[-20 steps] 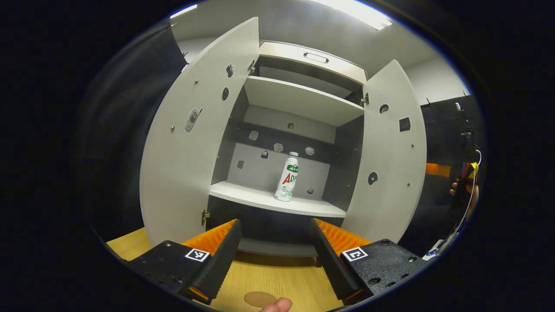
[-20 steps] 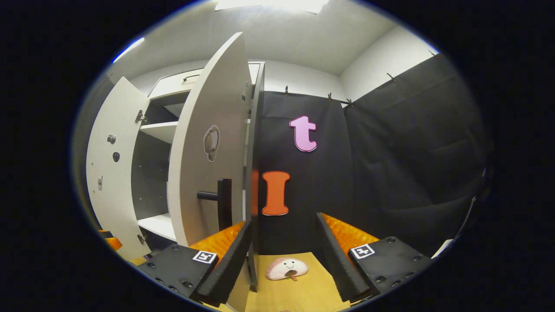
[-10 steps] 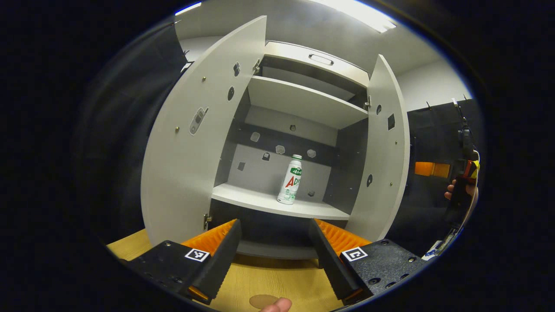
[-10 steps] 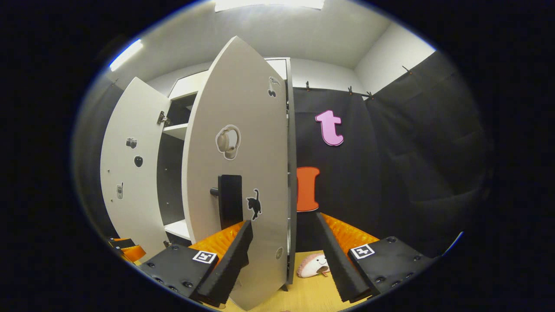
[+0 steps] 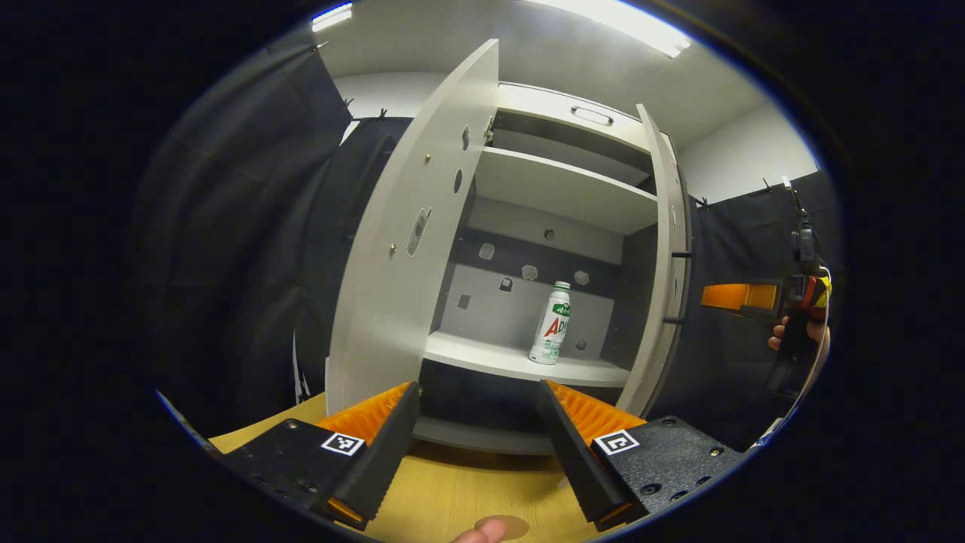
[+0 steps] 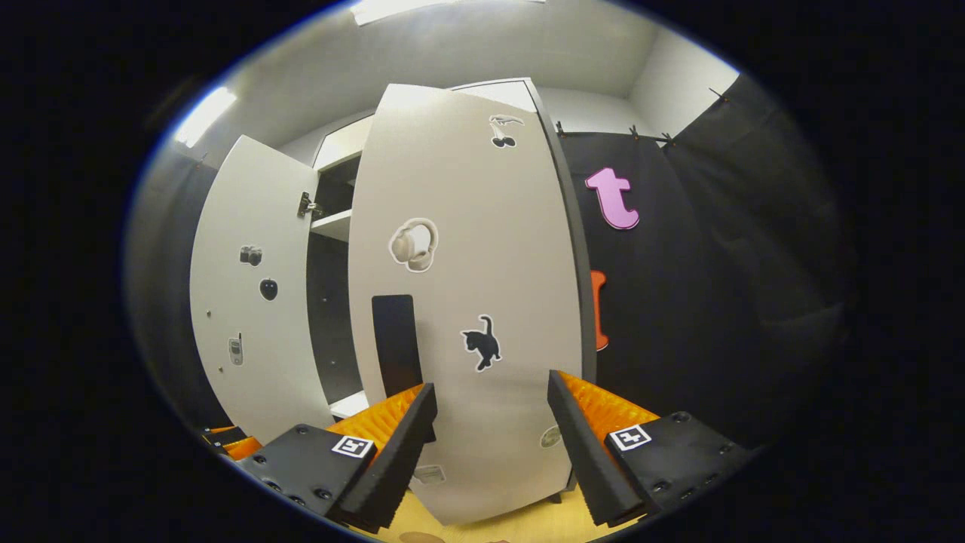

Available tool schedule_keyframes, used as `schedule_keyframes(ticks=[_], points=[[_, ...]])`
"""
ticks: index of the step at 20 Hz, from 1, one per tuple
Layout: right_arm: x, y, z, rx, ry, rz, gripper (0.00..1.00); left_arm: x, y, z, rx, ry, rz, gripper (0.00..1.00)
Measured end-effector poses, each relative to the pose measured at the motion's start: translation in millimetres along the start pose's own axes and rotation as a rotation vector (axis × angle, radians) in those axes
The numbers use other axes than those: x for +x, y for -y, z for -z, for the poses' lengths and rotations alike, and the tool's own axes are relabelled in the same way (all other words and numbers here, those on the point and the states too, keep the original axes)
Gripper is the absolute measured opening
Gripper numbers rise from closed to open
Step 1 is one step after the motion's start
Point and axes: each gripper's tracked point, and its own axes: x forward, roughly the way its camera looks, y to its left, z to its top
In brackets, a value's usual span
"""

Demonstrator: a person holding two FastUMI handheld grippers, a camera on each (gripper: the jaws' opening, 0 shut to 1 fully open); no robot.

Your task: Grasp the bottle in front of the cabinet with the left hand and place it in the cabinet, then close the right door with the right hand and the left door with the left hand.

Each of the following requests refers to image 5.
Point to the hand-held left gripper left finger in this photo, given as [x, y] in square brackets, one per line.
[384, 460]

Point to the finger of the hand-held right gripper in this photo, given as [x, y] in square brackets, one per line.
[735, 297]

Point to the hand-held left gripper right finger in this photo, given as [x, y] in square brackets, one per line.
[577, 460]

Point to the white cabinet door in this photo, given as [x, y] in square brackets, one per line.
[399, 302]
[663, 226]

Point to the white plastic bottle green label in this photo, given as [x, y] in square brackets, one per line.
[552, 324]

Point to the round brown coaster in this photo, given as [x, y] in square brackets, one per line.
[516, 526]

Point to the white blue object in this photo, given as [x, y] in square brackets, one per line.
[767, 434]

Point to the white cabinet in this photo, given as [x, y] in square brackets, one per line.
[528, 302]

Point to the black backdrop cloth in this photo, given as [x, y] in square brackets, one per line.
[241, 249]

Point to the ceiling light panel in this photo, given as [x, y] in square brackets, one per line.
[332, 16]
[626, 26]

